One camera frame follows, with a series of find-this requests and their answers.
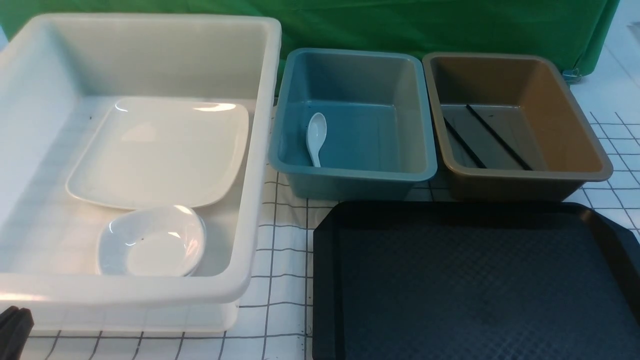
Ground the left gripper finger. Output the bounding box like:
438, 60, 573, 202
0, 306, 34, 360

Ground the tan plastic bin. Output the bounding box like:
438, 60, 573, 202
422, 52, 614, 202

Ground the black chopstick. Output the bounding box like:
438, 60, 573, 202
465, 104, 533, 171
443, 118, 487, 169

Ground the white bowl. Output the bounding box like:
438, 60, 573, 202
96, 205, 207, 277

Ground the blue plastic bin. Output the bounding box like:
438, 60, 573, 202
269, 48, 438, 201

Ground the white ceramic soup spoon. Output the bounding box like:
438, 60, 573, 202
306, 112, 328, 167

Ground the large white square plate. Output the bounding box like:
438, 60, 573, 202
66, 96, 250, 210

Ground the large white plastic tub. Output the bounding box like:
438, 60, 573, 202
0, 12, 283, 335

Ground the black serving tray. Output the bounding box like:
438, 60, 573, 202
311, 201, 640, 360

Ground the green backdrop cloth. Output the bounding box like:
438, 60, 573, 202
1, 0, 619, 100

